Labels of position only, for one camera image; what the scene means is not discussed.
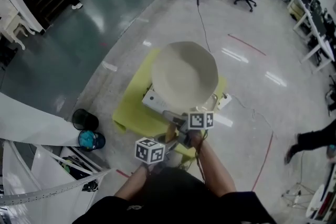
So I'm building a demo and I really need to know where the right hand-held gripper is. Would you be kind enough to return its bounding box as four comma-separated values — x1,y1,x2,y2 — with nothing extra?
162,110,215,151

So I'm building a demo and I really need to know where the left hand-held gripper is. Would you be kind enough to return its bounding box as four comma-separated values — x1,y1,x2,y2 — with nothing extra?
134,133,176,166

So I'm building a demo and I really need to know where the person's left forearm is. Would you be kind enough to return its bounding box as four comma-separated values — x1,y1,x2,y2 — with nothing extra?
113,164,151,200

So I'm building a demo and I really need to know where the person's right forearm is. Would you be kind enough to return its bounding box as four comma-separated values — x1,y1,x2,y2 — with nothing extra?
190,130,237,198

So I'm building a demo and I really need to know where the person's black shirt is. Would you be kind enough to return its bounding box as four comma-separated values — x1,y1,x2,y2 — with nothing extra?
71,166,277,224

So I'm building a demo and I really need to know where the black bin with blue waste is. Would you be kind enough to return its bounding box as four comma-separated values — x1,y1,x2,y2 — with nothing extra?
78,129,107,153

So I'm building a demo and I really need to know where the empty black mesh bin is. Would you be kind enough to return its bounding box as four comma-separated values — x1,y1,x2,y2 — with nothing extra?
72,108,100,131

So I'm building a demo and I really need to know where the white metal shelf rack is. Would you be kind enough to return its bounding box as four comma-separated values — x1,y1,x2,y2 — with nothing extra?
0,91,117,224

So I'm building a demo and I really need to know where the metal tripod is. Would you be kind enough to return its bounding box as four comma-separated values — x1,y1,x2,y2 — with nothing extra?
281,180,316,209

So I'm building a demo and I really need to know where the long white desk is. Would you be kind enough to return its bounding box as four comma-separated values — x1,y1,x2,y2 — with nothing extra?
281,0,336,74

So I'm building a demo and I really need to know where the white table with curved legs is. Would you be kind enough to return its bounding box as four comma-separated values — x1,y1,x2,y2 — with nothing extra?
0,0,36,51

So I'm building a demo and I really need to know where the white floor cable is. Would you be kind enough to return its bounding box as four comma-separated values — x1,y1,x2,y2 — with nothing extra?
230,93,274,137

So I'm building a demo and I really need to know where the black floor cable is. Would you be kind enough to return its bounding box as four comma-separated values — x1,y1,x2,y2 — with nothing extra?
196,0,212,52

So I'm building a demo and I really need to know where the red floor cable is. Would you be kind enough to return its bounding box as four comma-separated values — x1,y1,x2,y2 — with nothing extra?
251,130,275,192

